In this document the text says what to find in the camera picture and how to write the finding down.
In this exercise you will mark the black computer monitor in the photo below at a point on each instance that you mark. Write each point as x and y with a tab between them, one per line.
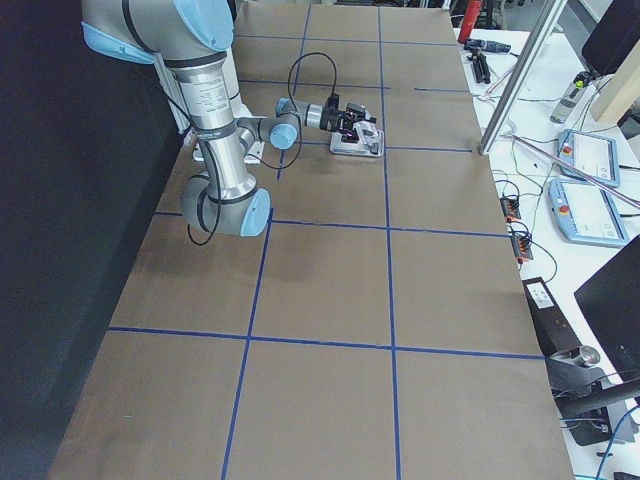
609	302

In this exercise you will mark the aluminium frame post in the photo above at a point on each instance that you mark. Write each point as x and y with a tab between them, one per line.
533	46

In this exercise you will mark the clear plastic water bottle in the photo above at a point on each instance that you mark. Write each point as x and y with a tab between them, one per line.
571	96

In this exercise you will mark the black folded tripod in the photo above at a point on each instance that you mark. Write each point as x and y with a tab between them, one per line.
480	67

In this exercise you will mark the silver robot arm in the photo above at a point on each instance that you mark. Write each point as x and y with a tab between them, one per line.
193	39

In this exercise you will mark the clear glass sauce bottle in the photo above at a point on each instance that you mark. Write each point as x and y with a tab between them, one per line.
369	137

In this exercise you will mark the red metal bottle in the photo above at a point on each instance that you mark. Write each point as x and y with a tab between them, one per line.
471	14

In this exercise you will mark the silver digital kitchen scale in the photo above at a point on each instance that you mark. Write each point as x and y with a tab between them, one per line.
354	149

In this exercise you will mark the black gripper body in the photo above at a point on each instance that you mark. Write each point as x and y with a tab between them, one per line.
330	120

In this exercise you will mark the teach pendant tablet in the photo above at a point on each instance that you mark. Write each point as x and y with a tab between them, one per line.
585	214
592	154

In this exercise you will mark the black box with label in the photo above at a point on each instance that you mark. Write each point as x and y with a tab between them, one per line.
553	330

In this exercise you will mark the lower teach pendant tablet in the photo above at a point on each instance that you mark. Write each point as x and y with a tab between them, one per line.
585	214

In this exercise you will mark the upper teach pendant tablet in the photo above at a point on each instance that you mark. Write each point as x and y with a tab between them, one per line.
592	154

